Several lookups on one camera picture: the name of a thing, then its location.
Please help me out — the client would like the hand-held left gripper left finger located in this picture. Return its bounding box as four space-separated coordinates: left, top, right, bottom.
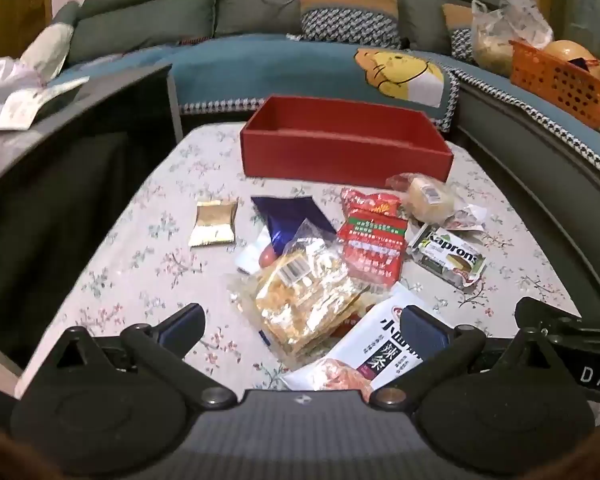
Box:
55 302 238 409

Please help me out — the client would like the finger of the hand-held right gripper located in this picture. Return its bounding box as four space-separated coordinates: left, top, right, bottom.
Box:
514 297 600 336

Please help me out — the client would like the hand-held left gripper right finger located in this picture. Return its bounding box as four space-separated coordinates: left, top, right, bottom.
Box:
369 304 548 409

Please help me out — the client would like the white and black snack packet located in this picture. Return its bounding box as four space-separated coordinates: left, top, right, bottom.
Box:
280 282 431 406

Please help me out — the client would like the green and white wafer packet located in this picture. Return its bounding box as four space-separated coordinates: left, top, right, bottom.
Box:
406 222 487 291

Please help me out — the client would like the red and green snack packet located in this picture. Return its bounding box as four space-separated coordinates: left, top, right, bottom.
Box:
336 212 410 293

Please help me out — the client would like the clear sausage packet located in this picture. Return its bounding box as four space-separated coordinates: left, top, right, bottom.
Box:
236 227 281 276

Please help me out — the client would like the gold foil snack packet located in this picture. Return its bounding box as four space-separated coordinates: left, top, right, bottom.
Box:
188 199 239 248

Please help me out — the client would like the clear bag of golden snacks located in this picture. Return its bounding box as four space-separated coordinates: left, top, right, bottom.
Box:
228 218 376 361

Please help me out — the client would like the round bread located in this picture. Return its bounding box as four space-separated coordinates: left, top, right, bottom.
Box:
386 172 486 226

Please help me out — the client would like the red puffed snack bag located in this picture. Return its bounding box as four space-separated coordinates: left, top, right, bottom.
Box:
340 186 403 221

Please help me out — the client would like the dark blue snack packet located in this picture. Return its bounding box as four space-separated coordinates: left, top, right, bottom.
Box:
250 195 337 257

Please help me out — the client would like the red rectangular box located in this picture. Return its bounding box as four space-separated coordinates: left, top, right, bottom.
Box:
239 95 454 190

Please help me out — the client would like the green sofa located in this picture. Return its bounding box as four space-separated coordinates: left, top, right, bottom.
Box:
50 0 600 321

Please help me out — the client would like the orange plastic basket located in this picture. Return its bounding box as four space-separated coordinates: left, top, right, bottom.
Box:
509 40 600 128

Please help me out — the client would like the yellow pomelo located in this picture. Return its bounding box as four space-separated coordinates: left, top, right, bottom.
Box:
542 40 600 78

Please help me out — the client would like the teal bear print sofa cover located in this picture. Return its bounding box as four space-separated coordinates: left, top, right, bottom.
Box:
47 35 600 186

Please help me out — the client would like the clear plastic bag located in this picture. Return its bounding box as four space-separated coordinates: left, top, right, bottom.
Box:
471 0 553 78

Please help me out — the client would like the white paper sheet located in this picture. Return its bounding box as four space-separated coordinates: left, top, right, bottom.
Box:
0 76 91 132

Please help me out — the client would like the orange houndstooth throw pillow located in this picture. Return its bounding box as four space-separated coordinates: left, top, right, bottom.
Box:
441 2 481 63
300 0 401 51

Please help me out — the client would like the pale pink plastic bag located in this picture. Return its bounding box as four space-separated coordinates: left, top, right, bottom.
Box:
0 57 46 143

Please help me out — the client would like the pale green cloth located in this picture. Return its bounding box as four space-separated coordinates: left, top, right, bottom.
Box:
20 22 76 78

